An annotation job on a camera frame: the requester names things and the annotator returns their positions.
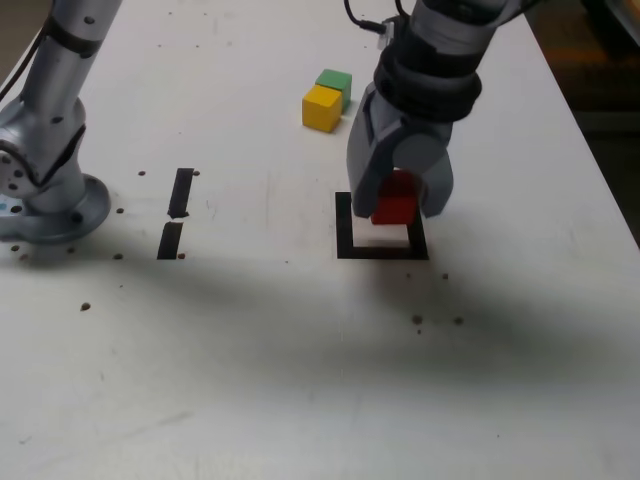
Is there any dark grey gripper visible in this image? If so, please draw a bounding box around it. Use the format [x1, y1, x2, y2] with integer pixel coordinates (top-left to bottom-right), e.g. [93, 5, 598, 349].
[346, 82, 455, 219]

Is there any red cube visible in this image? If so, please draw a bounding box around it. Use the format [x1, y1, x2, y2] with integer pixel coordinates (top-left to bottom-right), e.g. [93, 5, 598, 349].
[370, 169, 419, 226]

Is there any yellow cube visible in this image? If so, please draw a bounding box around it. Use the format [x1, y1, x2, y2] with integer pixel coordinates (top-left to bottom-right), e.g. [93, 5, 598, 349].
[301, 84, 344, 134]

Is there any black tape square outline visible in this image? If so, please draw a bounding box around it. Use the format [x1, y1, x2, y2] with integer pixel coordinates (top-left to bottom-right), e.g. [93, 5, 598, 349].
[334, 191, 430, 261]

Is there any green cube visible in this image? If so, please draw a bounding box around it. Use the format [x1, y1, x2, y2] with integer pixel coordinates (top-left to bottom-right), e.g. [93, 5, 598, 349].
[314, 68, 353, 111]

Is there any black tape strip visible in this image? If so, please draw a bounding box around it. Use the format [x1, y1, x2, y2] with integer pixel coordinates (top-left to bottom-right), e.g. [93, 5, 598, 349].
[156, 167, 195, 261]

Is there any black cable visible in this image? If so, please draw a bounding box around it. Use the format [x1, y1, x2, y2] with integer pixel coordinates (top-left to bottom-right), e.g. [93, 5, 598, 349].
[0, 17, 54, 101]
[343, 0, 416, 35]

